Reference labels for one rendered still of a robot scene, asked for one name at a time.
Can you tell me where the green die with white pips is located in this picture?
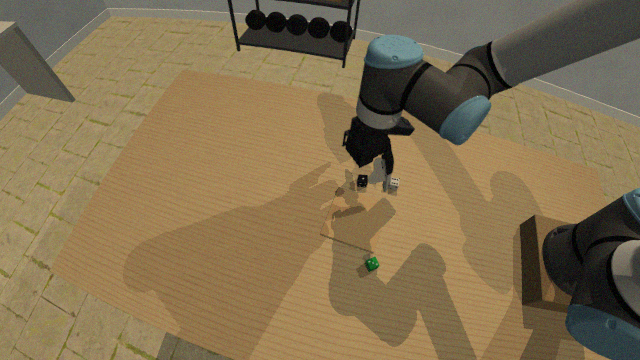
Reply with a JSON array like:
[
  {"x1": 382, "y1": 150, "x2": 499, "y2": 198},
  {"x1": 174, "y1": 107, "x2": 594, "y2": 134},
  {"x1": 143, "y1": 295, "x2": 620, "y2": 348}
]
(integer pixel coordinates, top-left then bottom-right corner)
[{"x1": 365, "y1": 257, "x2": 380, "y2": 272}]

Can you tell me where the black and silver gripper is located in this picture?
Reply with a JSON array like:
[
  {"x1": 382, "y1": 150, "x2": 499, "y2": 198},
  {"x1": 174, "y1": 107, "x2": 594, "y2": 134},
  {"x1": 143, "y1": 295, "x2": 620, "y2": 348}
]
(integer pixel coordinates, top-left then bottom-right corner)
[{"x1": 343, "y1": 116, "x2": 394, "y2": 192}]

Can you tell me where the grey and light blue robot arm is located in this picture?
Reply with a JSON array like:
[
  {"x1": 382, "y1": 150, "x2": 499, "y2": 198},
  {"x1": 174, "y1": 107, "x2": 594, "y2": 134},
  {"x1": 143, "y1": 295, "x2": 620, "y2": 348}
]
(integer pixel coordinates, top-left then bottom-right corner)
[{"x1": 356, "y1": 0, "x2": 640, "y2": 360}]

